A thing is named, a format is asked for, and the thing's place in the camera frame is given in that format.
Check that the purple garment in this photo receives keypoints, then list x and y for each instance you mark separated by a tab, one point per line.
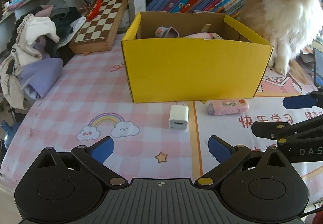
43	72

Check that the wooden chessboard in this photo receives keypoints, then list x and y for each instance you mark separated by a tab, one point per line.
101	22

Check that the pink oval case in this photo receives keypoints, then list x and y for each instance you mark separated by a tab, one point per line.
227	108

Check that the pink checked printed tablecloth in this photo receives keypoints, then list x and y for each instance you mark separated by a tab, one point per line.
75	103

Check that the black smartphone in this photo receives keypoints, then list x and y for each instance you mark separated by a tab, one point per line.
319	67

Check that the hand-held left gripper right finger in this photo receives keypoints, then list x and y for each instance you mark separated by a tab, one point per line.
218	147

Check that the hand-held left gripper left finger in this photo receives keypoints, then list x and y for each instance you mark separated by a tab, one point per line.
103	149

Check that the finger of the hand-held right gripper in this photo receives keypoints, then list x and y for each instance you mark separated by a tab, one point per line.
296	102
265	128

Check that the fluffy orange and white cat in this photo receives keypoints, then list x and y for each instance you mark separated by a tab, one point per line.
277	12

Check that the blue water bottle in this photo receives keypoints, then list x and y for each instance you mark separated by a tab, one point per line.
7	135

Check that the pile of dark clothes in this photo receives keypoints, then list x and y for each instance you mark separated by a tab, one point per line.
65	18

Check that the red hanging ornament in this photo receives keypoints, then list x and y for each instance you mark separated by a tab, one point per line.
94	11

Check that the white garment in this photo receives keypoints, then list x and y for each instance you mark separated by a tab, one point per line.
35	27

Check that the small white charger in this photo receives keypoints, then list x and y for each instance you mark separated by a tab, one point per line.
178	115

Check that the yellow cardboard box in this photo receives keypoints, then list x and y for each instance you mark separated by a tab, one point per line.
189	70

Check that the purple grey toy camper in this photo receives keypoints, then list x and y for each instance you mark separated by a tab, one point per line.
166	32

